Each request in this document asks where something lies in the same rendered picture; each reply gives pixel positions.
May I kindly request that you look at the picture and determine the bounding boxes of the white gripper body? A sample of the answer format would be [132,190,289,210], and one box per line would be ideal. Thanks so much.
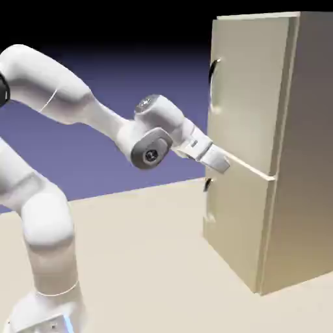
[200,143,232,174]

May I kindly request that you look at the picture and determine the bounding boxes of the short beige cabinet door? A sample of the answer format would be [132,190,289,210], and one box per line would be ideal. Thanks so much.
[202,155,276,294]

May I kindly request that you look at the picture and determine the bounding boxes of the tall beige cabinet door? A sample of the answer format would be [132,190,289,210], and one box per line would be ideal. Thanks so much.
[207,15,291,176]

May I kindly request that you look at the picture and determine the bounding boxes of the beige cabinet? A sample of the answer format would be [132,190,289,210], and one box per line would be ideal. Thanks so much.
[202,10,333,297]

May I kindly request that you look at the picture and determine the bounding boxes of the short curved metal handle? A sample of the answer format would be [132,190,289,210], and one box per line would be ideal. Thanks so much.
[203,177,215,222]

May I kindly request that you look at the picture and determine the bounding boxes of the long curved metal handle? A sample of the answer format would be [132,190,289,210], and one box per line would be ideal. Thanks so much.
[208,58,222,110]

